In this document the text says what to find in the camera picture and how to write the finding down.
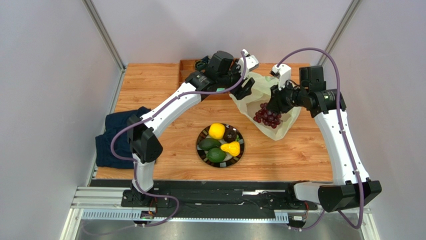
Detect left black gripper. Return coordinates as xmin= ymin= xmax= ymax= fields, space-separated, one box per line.
xmin=217 ymin=60 xmax=255 ymax=102

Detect pale green plastic bag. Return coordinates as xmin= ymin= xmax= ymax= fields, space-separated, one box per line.
xmin=230 ymin=72 xmax=301 ymax=141

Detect red fake grape bunch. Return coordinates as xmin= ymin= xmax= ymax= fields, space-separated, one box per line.
xmin=252 ymin=102 xmax=283 ymax=129

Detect yellow fake lemon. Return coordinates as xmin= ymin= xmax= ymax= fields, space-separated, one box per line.
xmin=208 ymin=123 xmax=226 ymax=140

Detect yellow fake pepper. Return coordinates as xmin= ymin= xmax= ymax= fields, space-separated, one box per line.
xmin=220 ymin=141 xmax=241 ymax=157

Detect green fake avocado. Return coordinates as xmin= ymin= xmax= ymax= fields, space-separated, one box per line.
xmin=198 ymin=138 xmax=222 ymax=151

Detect green fake lime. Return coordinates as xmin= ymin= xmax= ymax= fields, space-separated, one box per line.
xmin=206 ymin=147 xmax=227 ymax=163

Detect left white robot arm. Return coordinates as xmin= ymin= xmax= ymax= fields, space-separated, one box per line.
xmin=127 ymin=49 xmax=259 ymax=200

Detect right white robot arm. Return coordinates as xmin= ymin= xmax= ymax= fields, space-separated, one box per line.
xmin=266 ymin=64 xmax=382 ymax=213

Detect dark rolled sock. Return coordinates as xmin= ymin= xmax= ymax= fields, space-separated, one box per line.
xmin=194 ymin=55 xmax=210 ymax=71

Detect wooden compartment tray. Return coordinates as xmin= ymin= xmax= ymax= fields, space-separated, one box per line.
xmin=177 ymin=59 xmax=231 ymax=101

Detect black rimmed ceramic plate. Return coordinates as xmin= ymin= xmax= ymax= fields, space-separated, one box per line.
xmin=196 ymin=124 xmax=245 ymax=168

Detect dark blue cloth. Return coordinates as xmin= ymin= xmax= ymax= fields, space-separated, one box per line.
xmin=95 ymin=106 xmax=150 ymax=169

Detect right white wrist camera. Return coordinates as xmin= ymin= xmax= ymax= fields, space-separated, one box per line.
xmin=271 ymin=63 xmax=292 ymax=90

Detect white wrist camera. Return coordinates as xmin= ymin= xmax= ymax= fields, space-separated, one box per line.
xmin=237 ymin=49 xmax=259 ymax=80
xmin=271 ymin=63 xmax=292 ymax=90

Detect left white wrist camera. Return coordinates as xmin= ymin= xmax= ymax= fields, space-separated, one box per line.
xmin=237 ymin=49 xmax=259 ymax=80

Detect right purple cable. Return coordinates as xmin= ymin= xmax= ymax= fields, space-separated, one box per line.
xmin=276 ymin=47 xmax=365 ymax=232

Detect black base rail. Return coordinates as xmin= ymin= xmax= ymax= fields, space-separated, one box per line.
xmin=121 ymin=180 xmax=318 ymax=220

